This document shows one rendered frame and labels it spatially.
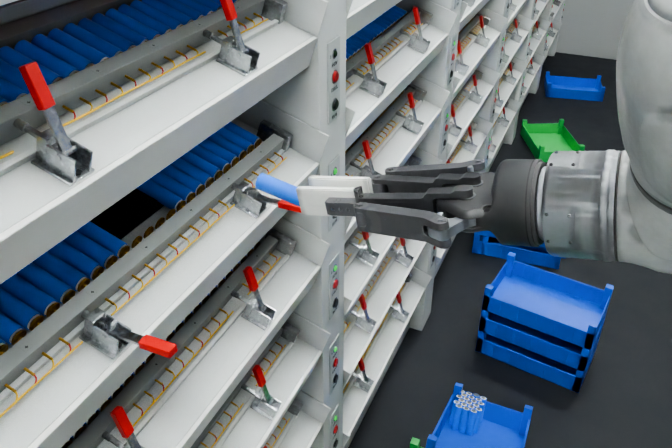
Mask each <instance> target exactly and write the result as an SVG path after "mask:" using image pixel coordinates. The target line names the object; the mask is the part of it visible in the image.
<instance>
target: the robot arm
mask: <svg viewBox="0 0 672 448"><path fill-rule="evenodd" d="M616 98H617V111H618V119H619V125H620V130H621V135H622V141H623V145H624V148H625V150H624V151H616V150H606V151H554V153H552V154H551V156H550V157H549V160H548V163H547V164H546V163H545V162H543V161H542V160H541V159H506V160H503V161H502V162H501V163H500V164H499V165H498V167H497V169H496V172H495V173H494V172H486V168H485V160H483V159H475V160H470V161H466V162H461V163H446V164H430V165H413V166H397V167H388V168H386V169H385V174H384V175H382V174H378V175H375V176H373V177H372V179H371V178H370V177H348V176H313V175H311V176H310V177H308V182H309V186H299V187H298V188H297V189H296V192H297V196H298V200H299V204H300V209H301V213H302V214H303V215H317V216H341V217H356V222H357V227H358V230H359V231H363V232H369V233H375V234H381V235H387V236H393V237H399V238H405V239H411V240H416V241H422V242H427V243H429V244H431V245H433V246H436V247H438V248H440V249H447V248H450V247H451V246H452V242H451V237H452V236H454V235H456V234H458V233H459V232H461V231H462V232H465V233H474V232H479V231H490V232H492V233H493V234H494V235H495V237H496V239H497V240H498V242H499V243H501V244H503V245H513V246H528V247H539V246H540V245H542V244H543V243H545V247H546V250H547V252H548V253H549V254H550V255H552V256H554V257H566V258H580V259H593V260H602V261H604V262H611V261H618V262H626V263H632V264H636V265H640V266H644V267H646V268H649V269H652V270H654V271H657V272H662V273H668V274H672V0H634V1H633V3H632V5H631V8H630V10H629V12H628V15H627V17H626V20H625V23H624V26H623V29H622V33H621V38H620V42H619V47H618V53H617V60H616Z"/></svg>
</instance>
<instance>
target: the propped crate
mask: <svg viewBox="0 0 672 448"><path fill-rule="evenodd" d="M462 389H463V384H460V383H457V382H456V384H455V386H454V391H453V394H452V396H451V398H450V400H449V402H448V404H447V406H446V407H445V409H444V411H443V413H442V415H441V417H440V419H439V421H438V423H437V425H436V427H435V429H434V431H433V433H432V435H431V434H429V436H428V438H427V442H426V448H524V447H525V443H526V438H527V434H528V430H529V425H530V421H531V415H532V410H533V407H532V406H529V405H525V407H524V412H523V413H522V412H519V411H516V410H513V409H510V408H506V407H503V406H500V405H497V404H494V403H491V402H488V401H486V405H485V410H484V415H483V419H482V421H481V424H480V427H479V429H478V433H476V434H475V433H473V435H467V434H466V432H465V433H461V432H459V431H458V430H453V429H452V428H451V425H450V424H449V420H450V415H451V410H452V405H453V401H454V400H455V398H456V395H459V392H461V391H462Z"/></svg>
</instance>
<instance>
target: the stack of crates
mask: <svg viewBox="0 0 672 448"><path fill-rule="evenodd" d="M515 257H516V254H515V253H512V252H509V254H508V256H507V261H506V263H505V264H504V266H503V267H502V269H501V270H500V272H499V273H498V275H497V276H496V278H495V279H494V280H493V282H492V283H491V285H490V284H487V285H486V287H485V291H484V297H483V304H482V311H481V317H480V324H479V331H478V337H477V343H476V350H475V351H477V352H480V353H482V354H484V355H487V356H489V357H492V358H494V359H497V360H499V361H501V362H504V363H506V364H509V365H511V366H513V367H516V368H518V369H521V370H523V371H526V372H528V373H530V374H533V375H535V376H538V377H540V378H543V379H545V380H547V381H550V382H552V383H555V384H557V385H560V386H562V387H564V388H567V389H569V390H572V391H574V392H577V393H579V391H580V388H581V386H582V383H583V381H584V378H585V376H586V374H587V371H588V369H589V366H590V364H591V361H592V359H593V356H594V354H595V351H596V349H597V345H598V342H599V338H600V335H601V331H602V328H603V324H604V321H605V317H606V313H607V310H608V307H609V303H610V299H611V296H612V292H613V289H614V286H613V285H610V284H607V285H606V287H605V290H603V289H600V288H597V287H594V286H591V285H588V284H585V283H582V282H579V281H576V280H573V279H570V278H567V277H564V276H561V275H558V274H555V273H552V272H549V271H546V270H543V269H540V268H537V267H534V266H531V265H528V264H525V263H522V262H519V261H516V260H515Z"/></svg>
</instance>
